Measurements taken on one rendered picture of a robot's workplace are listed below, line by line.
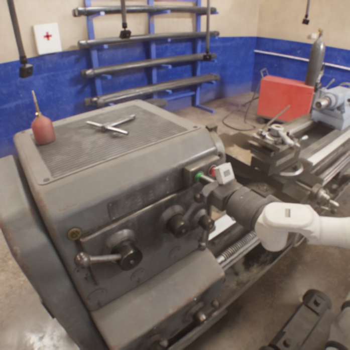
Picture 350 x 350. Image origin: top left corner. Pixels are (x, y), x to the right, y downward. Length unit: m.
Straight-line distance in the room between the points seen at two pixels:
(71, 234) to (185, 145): 0.40
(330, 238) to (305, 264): 1.66
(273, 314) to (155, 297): 1.14
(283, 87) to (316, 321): 3.45
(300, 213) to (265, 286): 1.48
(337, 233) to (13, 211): 0.73
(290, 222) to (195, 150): 0.36
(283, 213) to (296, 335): 1.20
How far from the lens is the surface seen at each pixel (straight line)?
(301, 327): 1.73
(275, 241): 0.62
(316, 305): 1.81
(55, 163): 0.69
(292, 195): 1.37
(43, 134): 0.80
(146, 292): 0.96
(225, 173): 0.66
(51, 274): 0.73
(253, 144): 1.31
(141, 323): 0.95
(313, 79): 4.38
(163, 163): 0.70
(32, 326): 2.04
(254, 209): 0.60
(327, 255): 2.41
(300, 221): 0.57
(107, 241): 0.69
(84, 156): 0.69
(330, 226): 0.61
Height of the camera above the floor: 1.66
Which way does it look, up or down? 34 degrees down
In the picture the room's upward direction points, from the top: 1 degrees counter-clockwise
